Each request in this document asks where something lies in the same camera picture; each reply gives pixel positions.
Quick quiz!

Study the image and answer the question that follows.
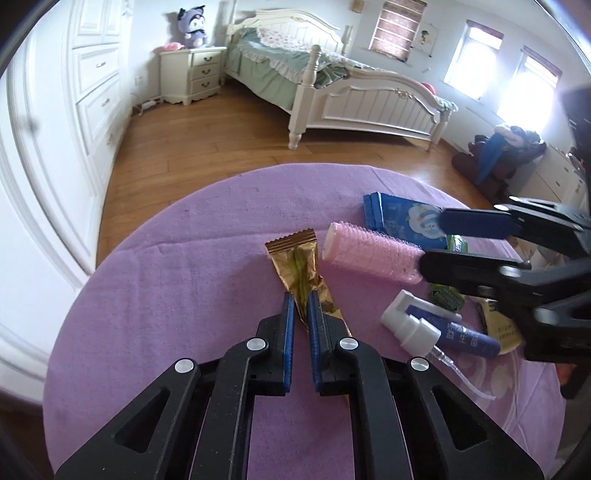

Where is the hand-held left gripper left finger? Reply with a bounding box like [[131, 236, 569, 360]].
[[54, 292, 296, 480]]

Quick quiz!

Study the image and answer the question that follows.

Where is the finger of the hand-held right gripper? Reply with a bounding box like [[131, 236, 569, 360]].
[[419, 249, 591, 306], [438, 198, 591, 257]]

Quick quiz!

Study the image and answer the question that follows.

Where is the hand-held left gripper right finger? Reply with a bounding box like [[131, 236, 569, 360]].
[[308, 290, 546, 480]]

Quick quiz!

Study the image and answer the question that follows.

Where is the gold foil wrapper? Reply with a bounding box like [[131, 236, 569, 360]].
[[264, 229, 352, 337]]

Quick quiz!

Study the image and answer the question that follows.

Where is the pink hair roller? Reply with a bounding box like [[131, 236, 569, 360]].
[[322, 222, 424, 285]]

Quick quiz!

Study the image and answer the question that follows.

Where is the green gum packet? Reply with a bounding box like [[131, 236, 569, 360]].
[[429, 282, 465, 311]]

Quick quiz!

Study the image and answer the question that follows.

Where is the cream sachet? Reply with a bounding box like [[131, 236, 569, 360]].
[[478, 298, 524, 356]]

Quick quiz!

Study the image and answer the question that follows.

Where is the blue cloth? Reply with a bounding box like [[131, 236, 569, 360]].
[[478, 134, 509, 186]]

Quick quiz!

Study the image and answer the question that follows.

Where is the blue tissue packet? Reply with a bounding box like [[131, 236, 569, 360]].
[[362, 191, 451, 250]]

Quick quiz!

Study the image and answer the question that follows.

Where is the blue tube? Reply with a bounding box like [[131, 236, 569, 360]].
[[409, 305, 503, 359]]

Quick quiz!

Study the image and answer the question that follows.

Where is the dark red armchair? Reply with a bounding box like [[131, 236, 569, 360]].
[[451, 134, 548, 197]]

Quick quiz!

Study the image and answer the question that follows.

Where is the white dresser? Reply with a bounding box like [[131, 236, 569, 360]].
[[505, 148, 585, 209]]

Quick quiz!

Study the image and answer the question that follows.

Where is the pile of clothes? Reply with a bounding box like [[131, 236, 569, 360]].
[[496, 124, 541, 149]]

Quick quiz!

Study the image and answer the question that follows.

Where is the purple tablecloth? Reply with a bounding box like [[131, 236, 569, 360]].
[[42, 162, 568, 480]]

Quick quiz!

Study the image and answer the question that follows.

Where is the wide bright window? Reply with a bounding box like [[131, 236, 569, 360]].
[[496, 46, 563, 130]]

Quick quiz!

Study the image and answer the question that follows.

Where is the cream wooden bed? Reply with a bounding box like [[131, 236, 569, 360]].
[[225, 10, 459, 151]]

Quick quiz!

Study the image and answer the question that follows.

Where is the narrow bright window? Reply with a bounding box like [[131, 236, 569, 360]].
[[443, 19, 504, 100]]

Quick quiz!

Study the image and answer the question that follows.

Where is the window with brown blind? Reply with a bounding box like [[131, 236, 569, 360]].
[[369, 0, 428, 64]]

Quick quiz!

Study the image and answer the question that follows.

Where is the cream nightstand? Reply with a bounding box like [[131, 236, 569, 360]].
[[159, 46, 228, 106]]

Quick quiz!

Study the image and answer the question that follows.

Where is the purple plush toy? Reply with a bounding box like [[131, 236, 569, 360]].
[[178, 6, 209, 49]]

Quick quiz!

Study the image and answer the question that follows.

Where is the white wardrobe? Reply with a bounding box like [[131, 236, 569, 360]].
[[0, 0, 136, 407]]

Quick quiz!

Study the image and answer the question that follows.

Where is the hanging wall picture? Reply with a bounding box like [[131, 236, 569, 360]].
[[413, 23, 439, 59]]

